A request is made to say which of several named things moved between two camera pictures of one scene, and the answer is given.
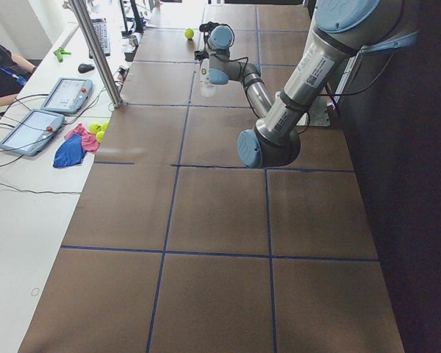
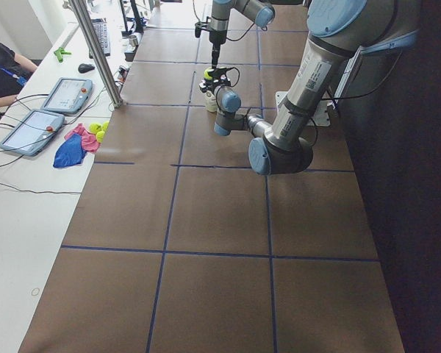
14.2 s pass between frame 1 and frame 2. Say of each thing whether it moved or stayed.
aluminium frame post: stayed
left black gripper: moved
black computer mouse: stayed
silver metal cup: stayed
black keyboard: stayed
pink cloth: stayed
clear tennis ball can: moved
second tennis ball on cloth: stayed
